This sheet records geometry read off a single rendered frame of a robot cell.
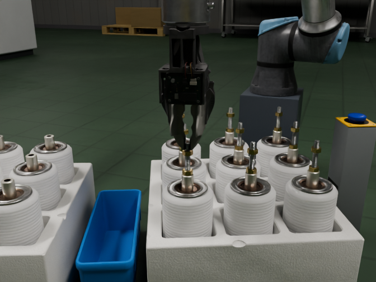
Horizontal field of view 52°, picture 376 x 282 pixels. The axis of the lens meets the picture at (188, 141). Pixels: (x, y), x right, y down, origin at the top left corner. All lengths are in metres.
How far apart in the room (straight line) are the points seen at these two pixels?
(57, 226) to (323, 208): 0.49
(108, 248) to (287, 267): 0.46
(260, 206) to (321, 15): 0.60
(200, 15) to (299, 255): 0.45
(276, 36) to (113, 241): 0.74
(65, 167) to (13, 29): 3.67
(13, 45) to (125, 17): 3.51
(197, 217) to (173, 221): 0.04
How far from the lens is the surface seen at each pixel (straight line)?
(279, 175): 0.84
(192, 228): 0.71
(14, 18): 4.57
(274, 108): 1.22
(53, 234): 0.76
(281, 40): 1.21
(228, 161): 0.83
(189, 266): 0.72
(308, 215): 0.75
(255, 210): 0.71
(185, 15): 0.59
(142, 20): 6.99
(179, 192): 0.70
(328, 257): 0.77
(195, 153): 0.91
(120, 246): 1.01
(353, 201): 1.03
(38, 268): 0.73
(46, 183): 0.83
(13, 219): 0.74
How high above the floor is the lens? 0.58
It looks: 20 degrees down
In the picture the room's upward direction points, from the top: straight up
